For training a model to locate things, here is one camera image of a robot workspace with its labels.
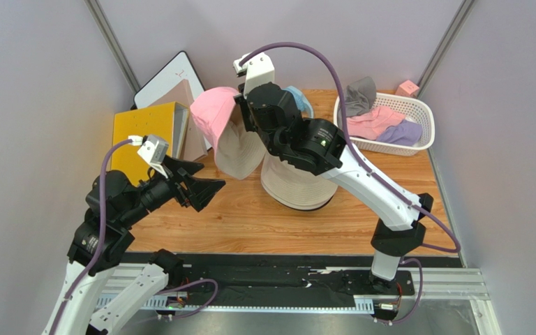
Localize small pink box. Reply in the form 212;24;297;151
394;80;420;98

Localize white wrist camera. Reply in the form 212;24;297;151
128;135;169;179
233;52;275;98

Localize pink bucket hat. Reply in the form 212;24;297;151
190;87;266;180

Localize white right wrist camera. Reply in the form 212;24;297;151
233;52;275;98

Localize white board black frame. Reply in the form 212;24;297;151
133;51;213;152

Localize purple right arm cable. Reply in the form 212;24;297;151
237;42;462;325

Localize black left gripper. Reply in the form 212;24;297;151
120;153;226;227

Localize white perforated plastic basket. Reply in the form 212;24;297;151
350;92;436;156

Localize pink brown folder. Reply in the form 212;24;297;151
150;80;207;161

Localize grey hat in basket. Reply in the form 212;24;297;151
344;76;377;117

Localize pink and beige reversible hat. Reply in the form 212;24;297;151
260;154;338;208

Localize light blue headphones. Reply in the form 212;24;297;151
283;86;315;118

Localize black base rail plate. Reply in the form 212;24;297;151
131;252;415;310

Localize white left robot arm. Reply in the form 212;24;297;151
43;156;226;334

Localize yellow binder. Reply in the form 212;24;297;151
110;102;189;185

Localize lavender cloth in basket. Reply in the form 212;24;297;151
376;120;423;147

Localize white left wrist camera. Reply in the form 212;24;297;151
128;135;169;179

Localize pink cloth in basket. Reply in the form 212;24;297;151
346;106;405;140

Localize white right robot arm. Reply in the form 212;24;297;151
228;82;426;281

